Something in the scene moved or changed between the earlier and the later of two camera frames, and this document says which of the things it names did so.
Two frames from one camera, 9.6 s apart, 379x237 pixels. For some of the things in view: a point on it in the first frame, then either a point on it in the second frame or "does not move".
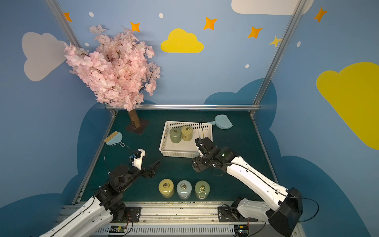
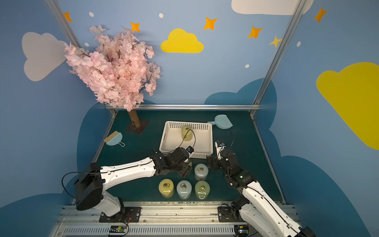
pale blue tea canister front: x=184 y=189 does not move
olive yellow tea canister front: x=166 y=187 does not move
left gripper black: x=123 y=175 to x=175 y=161
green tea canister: x=202 y=189 does not move
